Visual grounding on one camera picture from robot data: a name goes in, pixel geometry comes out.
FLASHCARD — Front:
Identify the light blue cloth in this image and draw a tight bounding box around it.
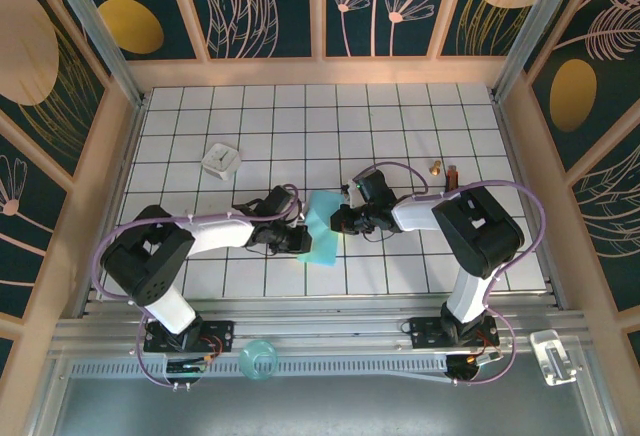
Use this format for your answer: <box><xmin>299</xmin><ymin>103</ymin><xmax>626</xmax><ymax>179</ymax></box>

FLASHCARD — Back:
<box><xmin>294</xmin><ymin>190</ymin><xmax>346</xmax><ymax>268</ymax></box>

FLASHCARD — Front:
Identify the white square clock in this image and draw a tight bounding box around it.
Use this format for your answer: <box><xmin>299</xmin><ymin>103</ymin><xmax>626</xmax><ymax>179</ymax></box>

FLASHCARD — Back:
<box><xmin>201</xmin><ymin>142</ymin><xmax>243</xmax><ymax>182</ymax></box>

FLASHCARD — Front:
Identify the clear teal glass bowl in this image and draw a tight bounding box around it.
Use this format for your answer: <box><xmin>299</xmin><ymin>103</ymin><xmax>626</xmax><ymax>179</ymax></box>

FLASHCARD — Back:
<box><xmin>238</xmin><ymin>339</ymin><xmax>279</xmax><ymax>384</ymax></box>

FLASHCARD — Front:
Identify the small black circuit board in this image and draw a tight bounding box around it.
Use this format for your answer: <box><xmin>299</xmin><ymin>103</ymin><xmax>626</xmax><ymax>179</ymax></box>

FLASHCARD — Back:
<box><xmin>444</xmin><ymin>349</ymin><xmax>504</xmax><ymax>380</ymax></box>
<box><xmin>164</xmin><ymin>353</ymin><xmax>222</xmax><ymax>378</ymax></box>

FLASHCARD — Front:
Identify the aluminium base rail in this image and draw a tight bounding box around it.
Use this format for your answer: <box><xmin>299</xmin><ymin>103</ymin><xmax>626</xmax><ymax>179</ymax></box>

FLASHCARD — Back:
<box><xmin>49</xmin><ymin>293</ymin><xmax>594</xmax><ymax>357</ymax></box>

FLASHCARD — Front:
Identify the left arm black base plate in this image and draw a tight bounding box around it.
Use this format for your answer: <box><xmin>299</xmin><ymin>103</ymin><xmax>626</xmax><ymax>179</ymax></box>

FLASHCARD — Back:
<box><xmin>143</xmin><ymin>319</ymin><xmax>236</xmax><ymax>356</ymax></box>

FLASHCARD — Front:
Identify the grey slotted cable duct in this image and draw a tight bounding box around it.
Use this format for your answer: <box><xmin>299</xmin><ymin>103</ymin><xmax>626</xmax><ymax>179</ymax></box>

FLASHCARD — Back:
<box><xmin>69</xmin><ymin>355</ymin><xmax>454</xmax><ymax>382</ymax></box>

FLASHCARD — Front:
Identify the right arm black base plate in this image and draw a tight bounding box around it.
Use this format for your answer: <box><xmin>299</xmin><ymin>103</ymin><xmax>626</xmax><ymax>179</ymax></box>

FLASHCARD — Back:
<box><xmin>408</xmin><ymin>316</ymin><xmax>501</xmax><ymax>351</ymax></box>

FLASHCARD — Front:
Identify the aluminium side rail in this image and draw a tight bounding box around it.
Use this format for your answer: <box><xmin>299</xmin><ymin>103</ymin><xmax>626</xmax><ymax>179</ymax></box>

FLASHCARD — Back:
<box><xmin>492</xmin><ymin>95</ymin><xmax>571</xmax><ymax>310</ymax></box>
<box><xmin>74</xmin><ymin>98</ymin><xmax>149</xmax><ymax>318</ymax></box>

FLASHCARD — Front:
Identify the dark floral wall panel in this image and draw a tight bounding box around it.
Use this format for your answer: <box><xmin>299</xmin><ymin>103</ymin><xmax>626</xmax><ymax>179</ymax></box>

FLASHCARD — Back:
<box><xmin>527</xmin><ymin>0</ymin><xmax>640</xmax><ymax>173</ymax></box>
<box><xmin>0</xmin><ymin>120</ymin><xmax>70</xmax><ymax>320</ymax></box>
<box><xmin>179</xmin><ymin>0</ymin><xmax>314</xmax><ymax>61</ymax></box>
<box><xmin>324</xmin><ymin>0</ymin><xmax>464</xmax><ymax>59</ymax></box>
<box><xmin>82</xmin><ymin>0</ymin><xmax>199</xmax><ymax>61</ymax></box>
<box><xmin>569</xmin><ymin>143</ymin><xmax>640</xmax><ymax>313</ymax></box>
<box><xmin>438</xmin><ymin>0</ymin><xmax>551</xmax><ymax>57</ymax></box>
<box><xmin>0</xmin><ymin>0</ymin><xmax>110</xmax><ymax>177</ymax></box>

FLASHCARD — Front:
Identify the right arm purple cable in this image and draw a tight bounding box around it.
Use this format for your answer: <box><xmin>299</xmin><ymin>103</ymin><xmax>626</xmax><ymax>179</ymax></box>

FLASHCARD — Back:
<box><xmin>349</xmin><ymin>163</ymin><xmax>547</xmax><ymax>388</ymax></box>

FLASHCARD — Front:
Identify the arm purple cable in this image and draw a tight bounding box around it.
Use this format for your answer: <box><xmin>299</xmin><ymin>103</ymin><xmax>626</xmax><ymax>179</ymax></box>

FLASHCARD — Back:
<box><xmin>93</xmin><ymin>183</ymin><xmax>307</xmax><ymax>390</ymax></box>
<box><xmin>349</xmin><ymin>163</ymin><xmax>547</xmax><ymax>388</ymax></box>

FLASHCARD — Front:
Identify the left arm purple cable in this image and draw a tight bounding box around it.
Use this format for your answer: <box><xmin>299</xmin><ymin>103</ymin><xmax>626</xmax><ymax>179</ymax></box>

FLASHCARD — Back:
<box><xmin>93</xmin><ymin>183</ymin><xmax>307</xmax><ymax>390</ymax></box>

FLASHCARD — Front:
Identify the aluminium corner post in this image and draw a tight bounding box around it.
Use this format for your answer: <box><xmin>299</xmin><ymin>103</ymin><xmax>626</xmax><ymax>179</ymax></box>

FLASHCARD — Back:
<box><xmin>491</xmin><ymin>0</ymin><xmax>600</xmax><ymax>103</ymax></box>
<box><xmin>39</xmin><ymin>0</ymin><xmax>147</xmax><ymax>108</ymax></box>

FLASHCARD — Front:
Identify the clear acrylic bracket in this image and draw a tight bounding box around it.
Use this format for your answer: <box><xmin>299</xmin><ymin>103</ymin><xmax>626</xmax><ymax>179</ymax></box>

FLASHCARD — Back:
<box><xmin>529</xmin><ymin>329</ymin><xmax>584</xmax><ymax>387</ymax></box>

